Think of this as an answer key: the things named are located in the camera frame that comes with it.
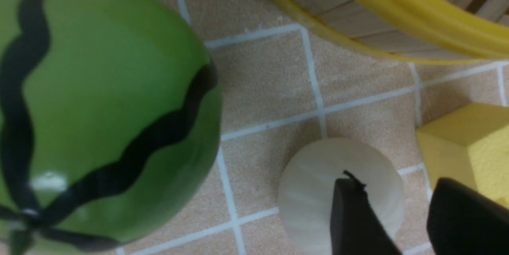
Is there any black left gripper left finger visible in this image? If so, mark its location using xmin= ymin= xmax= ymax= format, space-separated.
xmin=330 ymin=171 xmax=401 ymax=255

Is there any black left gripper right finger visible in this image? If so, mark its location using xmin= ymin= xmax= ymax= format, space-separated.
xmin=426 ymin=178 xmax=509 ymax=255

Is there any cream steamed bun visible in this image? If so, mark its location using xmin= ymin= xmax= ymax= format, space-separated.
xmin=278 ymin=138 xmax=405 ymax=255

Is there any bamboo steamer tray yellow rim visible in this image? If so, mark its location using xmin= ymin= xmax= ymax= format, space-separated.
xmin=271 ymin=0 xmax=509 ymax=65

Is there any yellow foam cube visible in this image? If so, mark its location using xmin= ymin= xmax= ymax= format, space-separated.
xmin=416 ymin=103 xmax=509 ymax=207

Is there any beige checkered tablecloth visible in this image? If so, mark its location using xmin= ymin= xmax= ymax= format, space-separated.
xmin=111 ymin=0 xmax=508 ymax=255

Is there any green toy watermelon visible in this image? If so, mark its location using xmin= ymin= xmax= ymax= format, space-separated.
xmin=0 ymin=0 xmax=222 ymax=255

